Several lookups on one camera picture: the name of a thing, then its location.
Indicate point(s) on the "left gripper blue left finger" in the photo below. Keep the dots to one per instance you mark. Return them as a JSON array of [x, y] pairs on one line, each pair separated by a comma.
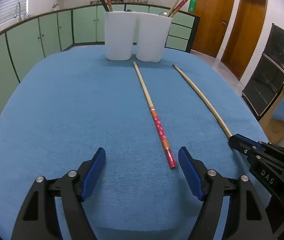
[[90, 172]]

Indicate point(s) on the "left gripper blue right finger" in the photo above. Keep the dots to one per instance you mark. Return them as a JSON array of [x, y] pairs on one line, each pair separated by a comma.
[[192, 171]]

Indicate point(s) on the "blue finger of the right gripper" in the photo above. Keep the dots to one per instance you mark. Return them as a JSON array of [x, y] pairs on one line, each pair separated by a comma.
[[243, 143]]

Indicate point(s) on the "red star pattern chopstick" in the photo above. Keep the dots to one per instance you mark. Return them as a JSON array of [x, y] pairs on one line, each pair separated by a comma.
[[156, 120], [180, 2]]

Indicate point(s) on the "plain bamboo chopstick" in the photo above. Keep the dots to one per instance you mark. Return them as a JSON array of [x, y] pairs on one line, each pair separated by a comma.
[[172, 8], [219, 119]]

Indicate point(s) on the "silver metal spoon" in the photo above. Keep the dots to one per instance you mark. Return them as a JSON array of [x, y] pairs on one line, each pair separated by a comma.
[[165, 14]]

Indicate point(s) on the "green lower kitchen cabinets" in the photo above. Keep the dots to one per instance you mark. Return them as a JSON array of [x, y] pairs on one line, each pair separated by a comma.
[[25, 44]]

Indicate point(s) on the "chrome kitchen faucet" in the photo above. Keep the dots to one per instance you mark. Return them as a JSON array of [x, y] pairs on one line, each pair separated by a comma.
[[17, 13]]

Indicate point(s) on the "blue table mat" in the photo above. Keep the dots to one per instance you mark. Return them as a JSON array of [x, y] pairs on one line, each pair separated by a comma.
[[74, 102]]

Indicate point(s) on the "black glass cabinet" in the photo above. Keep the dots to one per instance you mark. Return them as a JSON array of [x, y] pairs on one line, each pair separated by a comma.
[[267, 81]]

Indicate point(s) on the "brown wooden door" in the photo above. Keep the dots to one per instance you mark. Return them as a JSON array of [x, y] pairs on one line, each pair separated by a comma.
[[244, 36], [214, 16]]

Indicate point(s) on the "white double utensil holder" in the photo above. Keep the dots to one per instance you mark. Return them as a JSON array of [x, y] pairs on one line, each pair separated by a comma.
[[120, 27]]

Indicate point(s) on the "green bottle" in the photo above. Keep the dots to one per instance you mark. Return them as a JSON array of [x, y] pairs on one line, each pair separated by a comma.
[[192, 6]]

